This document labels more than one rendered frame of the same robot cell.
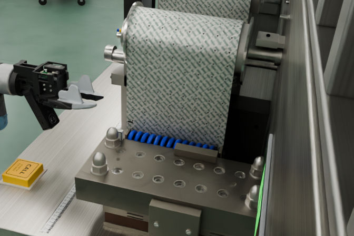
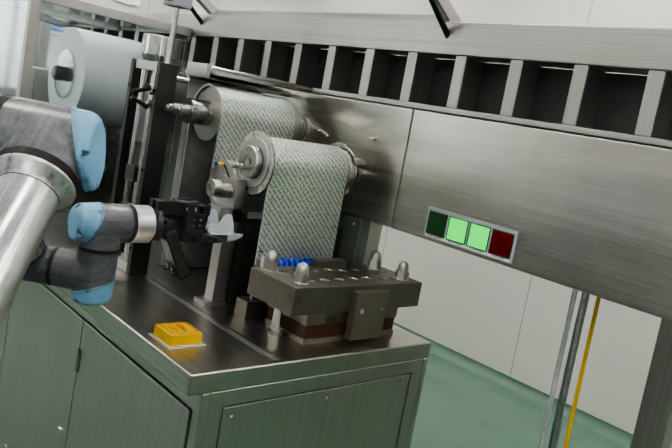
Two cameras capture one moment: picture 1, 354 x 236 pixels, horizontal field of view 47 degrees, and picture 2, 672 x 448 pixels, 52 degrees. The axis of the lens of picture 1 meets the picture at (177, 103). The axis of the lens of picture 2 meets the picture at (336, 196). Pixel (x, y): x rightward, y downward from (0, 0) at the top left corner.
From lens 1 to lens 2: 134 cm
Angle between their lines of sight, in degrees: 57
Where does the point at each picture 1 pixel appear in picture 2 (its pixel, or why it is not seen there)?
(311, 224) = (616, 145)
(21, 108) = not seen: outside the picture
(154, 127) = (281, 252)
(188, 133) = (307, 251)
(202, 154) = (337, 261)
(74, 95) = (227, 226)
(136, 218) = (331, 322)
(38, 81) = (193, 215)
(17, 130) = not seen: outside the picture
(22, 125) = not seen: outside the picture
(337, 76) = (578, 119)
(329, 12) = (515, 111)
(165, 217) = (367, 302)
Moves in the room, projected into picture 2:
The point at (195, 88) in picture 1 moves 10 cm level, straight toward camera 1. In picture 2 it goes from (318, 204) to (351, 213)
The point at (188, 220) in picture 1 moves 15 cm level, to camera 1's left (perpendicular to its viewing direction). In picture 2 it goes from (382, 298) to (345, 306)
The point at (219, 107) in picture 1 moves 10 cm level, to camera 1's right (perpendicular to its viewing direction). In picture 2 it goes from (333, 219) to (355, 219)
